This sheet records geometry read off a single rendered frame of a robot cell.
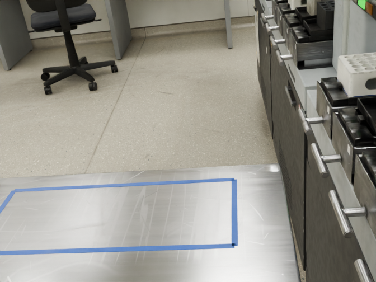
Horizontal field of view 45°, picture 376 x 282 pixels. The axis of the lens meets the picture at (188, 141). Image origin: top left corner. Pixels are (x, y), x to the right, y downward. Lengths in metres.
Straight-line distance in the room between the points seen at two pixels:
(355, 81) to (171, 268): 0.53
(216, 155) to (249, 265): 1.82
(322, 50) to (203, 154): 1.21
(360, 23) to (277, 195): 0.50
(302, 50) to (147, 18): 3.35
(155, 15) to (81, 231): 3.97
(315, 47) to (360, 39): 0.27
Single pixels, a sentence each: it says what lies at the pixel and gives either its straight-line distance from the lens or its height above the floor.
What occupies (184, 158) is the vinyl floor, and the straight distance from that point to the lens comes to 2.34.
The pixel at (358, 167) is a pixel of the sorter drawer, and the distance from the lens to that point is 0.75.
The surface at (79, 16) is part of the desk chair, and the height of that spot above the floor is 0.52.
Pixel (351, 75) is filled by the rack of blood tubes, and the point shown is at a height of 0.86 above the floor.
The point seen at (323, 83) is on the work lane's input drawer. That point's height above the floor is 0.82.
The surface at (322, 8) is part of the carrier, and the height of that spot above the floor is 0.88.
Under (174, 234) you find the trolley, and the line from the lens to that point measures 0.58.
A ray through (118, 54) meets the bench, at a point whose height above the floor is 0.05.
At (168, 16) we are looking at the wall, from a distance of 4.51.
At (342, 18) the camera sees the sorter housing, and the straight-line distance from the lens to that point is 1.17.
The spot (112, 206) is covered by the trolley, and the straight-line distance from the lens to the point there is 0.65.
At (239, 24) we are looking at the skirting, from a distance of 4.51.
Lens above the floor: 1.19
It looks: 29 degrees down
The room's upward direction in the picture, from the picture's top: 8 degrees counter-clockwise
